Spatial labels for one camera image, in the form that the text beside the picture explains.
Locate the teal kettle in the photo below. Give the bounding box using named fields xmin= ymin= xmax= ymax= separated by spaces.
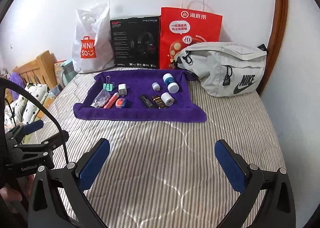
xmin=59 ymin=58 xmax=77 ymax=88

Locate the white Miniso plastic bag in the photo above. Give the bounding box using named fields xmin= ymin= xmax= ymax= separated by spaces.
xmin=72 ymin=2 xmax=115 ymax=74

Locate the pink tube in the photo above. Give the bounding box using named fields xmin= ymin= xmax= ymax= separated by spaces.
xmin=104 ymin=92 xmax=119 ymax=109

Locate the purple towel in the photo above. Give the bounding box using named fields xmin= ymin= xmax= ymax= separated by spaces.
xmin=73 ymin=69 xmax=207 ymax=123

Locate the clear hand sanitizer bottle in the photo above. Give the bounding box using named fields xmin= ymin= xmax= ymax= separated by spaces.
xmin=91 ymin=89 xmax=111 ymax=108

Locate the black cable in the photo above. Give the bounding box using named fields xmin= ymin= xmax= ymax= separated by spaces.
xmin=0 ymin=77 xmax=70 ymax=166

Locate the pink blue vaseline jar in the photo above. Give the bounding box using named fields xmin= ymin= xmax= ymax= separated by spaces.
xmin=115 ymin=98 xmax=127 ymax=109

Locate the wooden headboard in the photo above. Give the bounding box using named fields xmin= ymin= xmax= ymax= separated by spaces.
xmin=13 ymin=50 xmax=57 ymax=89

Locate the small clear box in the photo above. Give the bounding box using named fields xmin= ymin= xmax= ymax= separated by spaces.
xmin=48 ymin=85 xmax=61 ymax=99

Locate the black rectangular stick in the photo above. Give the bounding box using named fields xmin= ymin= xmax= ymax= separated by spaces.
xmin=139 ymin=94 xmax=158 ymax=109

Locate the dark Grand Reserve lighter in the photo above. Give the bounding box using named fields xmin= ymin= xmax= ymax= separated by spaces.
xmin=152 ymin=95 xmax=167 ymax=109

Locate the person's left hand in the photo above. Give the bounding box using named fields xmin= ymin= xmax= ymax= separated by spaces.
xmin=1 ymin=174 xmax=35 ymax=214

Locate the white blue cylindrical bottle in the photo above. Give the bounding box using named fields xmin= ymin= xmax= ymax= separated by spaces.
xmin=163 ymin=73 xmax=180 ymax=94

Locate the white USB charger plug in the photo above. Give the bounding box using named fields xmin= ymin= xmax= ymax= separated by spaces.
xmin=118 ymin=83 xmax=127 ymax=96

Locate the grey Nike waist bag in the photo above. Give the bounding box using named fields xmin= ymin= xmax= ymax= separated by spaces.
xmin=176 ymin=42 xmax=267 ymax=97

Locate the teal binder clip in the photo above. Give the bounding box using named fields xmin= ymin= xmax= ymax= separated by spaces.
xmin=103 ymin=75 xmax=114 ymax=92

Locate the small white roll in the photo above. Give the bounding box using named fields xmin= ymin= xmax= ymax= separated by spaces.
xmin=161 ymin=93 xmax=175 ymax=107

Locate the purple plush toy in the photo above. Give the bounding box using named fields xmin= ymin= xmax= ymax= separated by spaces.
xmin=8 ymin=71 xmax=27 ymax=101

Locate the black headset box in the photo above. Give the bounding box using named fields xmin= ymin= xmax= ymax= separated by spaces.
xmin=110 ymin=16 xmax=160 ymax=69

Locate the wooden door frame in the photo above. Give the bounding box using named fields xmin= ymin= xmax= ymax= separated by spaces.
xmin=257 ymin=0 xmax=289 ymax=95

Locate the red paper shopping bag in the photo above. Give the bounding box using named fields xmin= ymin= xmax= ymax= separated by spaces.
xmin=159 ymin=0 xmax=222 ymax=69

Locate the wooden nightstand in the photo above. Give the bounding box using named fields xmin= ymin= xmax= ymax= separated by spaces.
xmin=41 ymin=84 xmax=63 ymax=110

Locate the small white cube adapter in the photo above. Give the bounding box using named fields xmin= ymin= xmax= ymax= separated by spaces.
xmin=151 ymin=82 xmax=161 ymax=91

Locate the patterned notebook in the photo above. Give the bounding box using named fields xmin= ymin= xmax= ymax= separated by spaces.
xmin=54 ymin=61 xmax=65 ymax=88

